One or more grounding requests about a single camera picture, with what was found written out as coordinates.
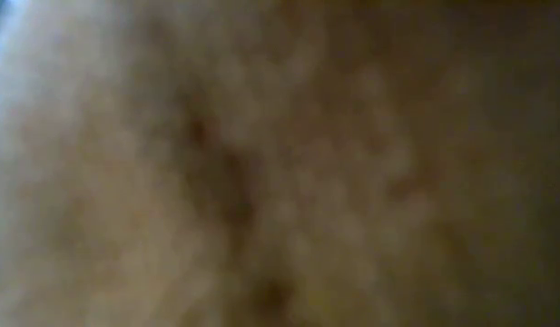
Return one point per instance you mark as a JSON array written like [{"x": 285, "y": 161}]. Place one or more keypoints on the pale yellow towel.
[{"x": 261, "y": 172}]

